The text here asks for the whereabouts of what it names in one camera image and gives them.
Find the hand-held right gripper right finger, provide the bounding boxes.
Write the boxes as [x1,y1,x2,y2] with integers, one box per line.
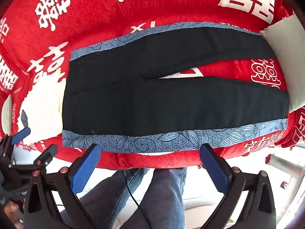
[199,144,279,229]

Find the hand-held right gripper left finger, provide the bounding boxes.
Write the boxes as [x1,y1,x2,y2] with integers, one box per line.
[23,144,105,229]

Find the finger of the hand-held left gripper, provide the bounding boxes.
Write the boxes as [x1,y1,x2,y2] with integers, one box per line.
[0,127,31,164]
[31,144,59,172]

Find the black pants with blue trim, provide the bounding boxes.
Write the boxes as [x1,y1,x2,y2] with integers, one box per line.
[61,22,290,153]

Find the person's left hand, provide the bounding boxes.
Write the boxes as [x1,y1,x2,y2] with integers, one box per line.
[3,200,25,226]

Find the white round object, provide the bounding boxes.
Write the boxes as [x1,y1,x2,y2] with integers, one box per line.
[1,95,13,134]

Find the cream fuzzy cloth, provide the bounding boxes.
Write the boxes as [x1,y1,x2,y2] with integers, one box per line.
[21,76,70,139]

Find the person's blue jeans legs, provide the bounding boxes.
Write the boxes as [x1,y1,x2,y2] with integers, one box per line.
[79,167,187,229]

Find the white furniture leg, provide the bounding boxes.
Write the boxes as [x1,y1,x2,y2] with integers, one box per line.
[267,154,305,191]

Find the white pillow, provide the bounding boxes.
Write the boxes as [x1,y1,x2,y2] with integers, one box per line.
[259,14,305,113]

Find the red printed blanket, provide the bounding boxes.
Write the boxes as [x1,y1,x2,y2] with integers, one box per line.
[0,0,305,171]

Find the black cable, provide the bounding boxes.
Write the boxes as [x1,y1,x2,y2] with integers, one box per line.
[123,168,155,229]

